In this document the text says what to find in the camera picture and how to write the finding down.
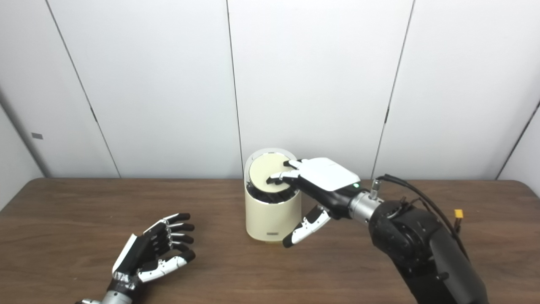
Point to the cream lidded trash can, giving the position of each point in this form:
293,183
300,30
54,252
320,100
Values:
270,219

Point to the cream round bin lid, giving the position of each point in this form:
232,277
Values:
263,171

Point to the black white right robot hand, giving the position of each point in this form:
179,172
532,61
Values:
325,177

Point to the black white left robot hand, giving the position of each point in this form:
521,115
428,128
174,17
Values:
139,253

